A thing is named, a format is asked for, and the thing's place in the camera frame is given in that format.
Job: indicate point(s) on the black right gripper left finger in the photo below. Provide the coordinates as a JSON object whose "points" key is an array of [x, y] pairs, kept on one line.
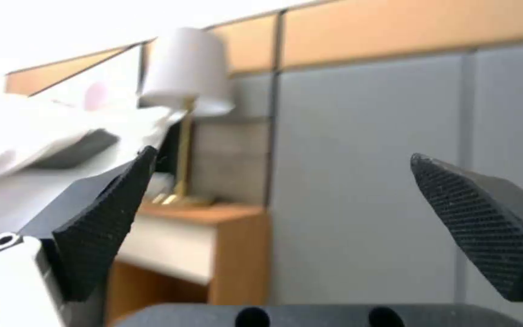
{"points": [[98, 218]]}

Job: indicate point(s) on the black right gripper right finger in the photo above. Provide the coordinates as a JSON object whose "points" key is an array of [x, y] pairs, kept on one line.
{"points": [[479, 221]]}

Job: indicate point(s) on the bed with white bedding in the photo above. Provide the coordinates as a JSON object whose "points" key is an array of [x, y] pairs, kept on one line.
{"points": [[57, 136]]}

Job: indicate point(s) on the wooden bedside table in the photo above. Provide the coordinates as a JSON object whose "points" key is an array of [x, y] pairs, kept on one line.
{"points": [[189, 252]]}

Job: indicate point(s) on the grey padded headboard panel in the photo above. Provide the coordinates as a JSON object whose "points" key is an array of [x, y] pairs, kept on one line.
{"points": [[379, 170]]}

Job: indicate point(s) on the white shade brass table lamp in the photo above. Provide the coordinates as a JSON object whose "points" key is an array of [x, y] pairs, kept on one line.
{"points": [[184, 85]]}

